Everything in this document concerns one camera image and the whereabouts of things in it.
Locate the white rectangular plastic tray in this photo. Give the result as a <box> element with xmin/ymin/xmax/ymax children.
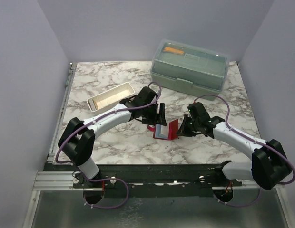
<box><xmin>87</xmin><ymin>82</ymin><xmax>135</xmax><ymax>115</ymax></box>

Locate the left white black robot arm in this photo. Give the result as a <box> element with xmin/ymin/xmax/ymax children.
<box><xmin>55</xmin><ymin>86</ymin><xmax>167</xmax><ymax>188</ymax></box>

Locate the red leather card holder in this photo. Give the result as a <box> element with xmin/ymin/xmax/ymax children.
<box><xmin>147</xmin><ymin>119</ymin><xmax>179</xmax><ymax>141</ymax></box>

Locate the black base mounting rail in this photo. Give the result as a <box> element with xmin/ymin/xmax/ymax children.
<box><xmin>44</xmin><ymin>163</ymin><xmax>242</xmax><ymax>201</ymax></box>

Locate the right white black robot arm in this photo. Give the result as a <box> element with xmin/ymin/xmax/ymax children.
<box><xmin>177</xmin><ymin>102</ymin><xmax>292</xmax><ymax>190</ymax></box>

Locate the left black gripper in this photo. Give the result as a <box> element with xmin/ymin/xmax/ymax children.
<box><xmin>142</xmin><ymin>102</ymin><xmax>167</xmax><ymax>126</ymax></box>

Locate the orange handled tool in toolbox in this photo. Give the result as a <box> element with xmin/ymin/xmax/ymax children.
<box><xmin>163</xmin><ymin>47</ymin><xmax>185</xmax><ymax>55</ymax></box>

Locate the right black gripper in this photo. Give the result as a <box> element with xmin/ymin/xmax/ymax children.
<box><xmin>176</xmin><ymin>114</ymin><xmax>200</xmax><ymax>137</ymax></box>

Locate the green plastic toolbox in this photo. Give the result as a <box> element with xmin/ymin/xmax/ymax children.
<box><xmin>150</xmin><ymin>39</ymin><xmax>230</xmax><ymax>100</ymax></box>

